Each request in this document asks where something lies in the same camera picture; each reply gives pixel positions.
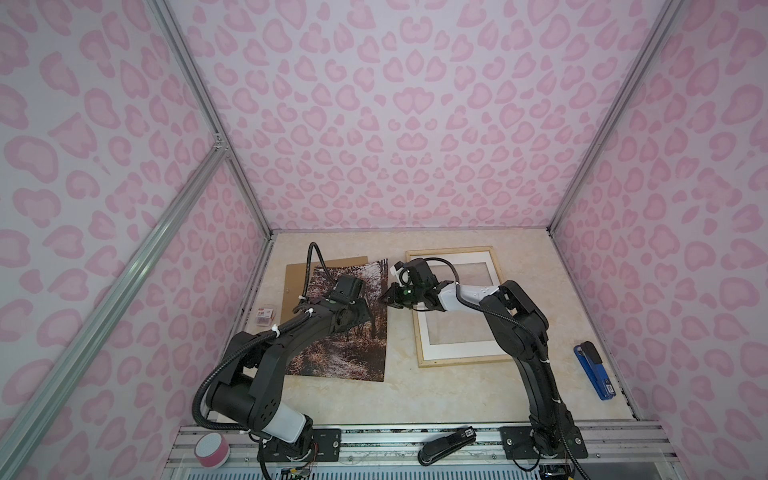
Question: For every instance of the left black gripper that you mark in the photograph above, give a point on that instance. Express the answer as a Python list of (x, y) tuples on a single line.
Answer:
[(365, 311)]

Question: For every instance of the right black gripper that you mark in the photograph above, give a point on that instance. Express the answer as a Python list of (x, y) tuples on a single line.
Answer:
[(395, 299)]

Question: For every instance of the autumn forest photo print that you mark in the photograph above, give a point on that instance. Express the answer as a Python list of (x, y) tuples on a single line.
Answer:
[(360, 353)]

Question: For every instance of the light wooden picture frame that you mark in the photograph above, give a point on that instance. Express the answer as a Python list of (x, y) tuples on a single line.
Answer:
[(462, 360)]

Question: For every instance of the white mat board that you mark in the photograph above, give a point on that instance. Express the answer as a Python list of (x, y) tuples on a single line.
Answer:
[(462, 351)]

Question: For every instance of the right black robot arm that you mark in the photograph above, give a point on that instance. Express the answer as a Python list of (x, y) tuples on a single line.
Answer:
[(519, 328)]

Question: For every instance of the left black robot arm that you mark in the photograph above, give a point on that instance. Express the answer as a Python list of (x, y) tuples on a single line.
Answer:
[(247, 385)]

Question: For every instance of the small clear pin box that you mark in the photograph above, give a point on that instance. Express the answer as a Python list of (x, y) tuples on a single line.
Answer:
[(264, 317)]

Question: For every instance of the black stapler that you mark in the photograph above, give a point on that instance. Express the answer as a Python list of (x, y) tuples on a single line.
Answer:
[(439, 448)]

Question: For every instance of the blue stapler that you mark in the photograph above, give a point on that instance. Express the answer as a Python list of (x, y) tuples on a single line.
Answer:
[(592, 364)]

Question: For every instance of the pink white tape roll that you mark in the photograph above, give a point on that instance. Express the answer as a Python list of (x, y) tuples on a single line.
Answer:
[(212, 450)]

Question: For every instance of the brown frame backing board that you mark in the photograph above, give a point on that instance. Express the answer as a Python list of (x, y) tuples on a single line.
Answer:
[(294, 281)]

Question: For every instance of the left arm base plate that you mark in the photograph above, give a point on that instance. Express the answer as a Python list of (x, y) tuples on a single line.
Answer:
[(316, 445)]

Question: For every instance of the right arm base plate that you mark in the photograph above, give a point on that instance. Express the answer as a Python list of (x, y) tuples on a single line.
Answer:
[(525, 443)]

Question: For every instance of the aluminium mounting rail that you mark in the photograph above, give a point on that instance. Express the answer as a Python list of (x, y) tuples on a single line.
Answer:
[(599, 442)]

